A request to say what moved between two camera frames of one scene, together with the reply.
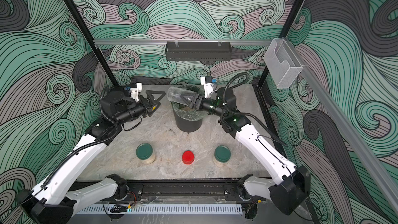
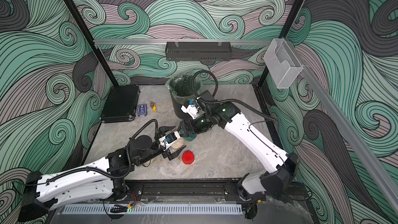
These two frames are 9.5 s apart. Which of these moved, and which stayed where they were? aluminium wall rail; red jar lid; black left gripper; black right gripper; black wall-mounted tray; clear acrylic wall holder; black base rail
Moved: black right gripper; black left gripper
Stayed: red jar lid; black wall-mounted tray; black base rail; clear acrylic wall holder; aluminium wall rail
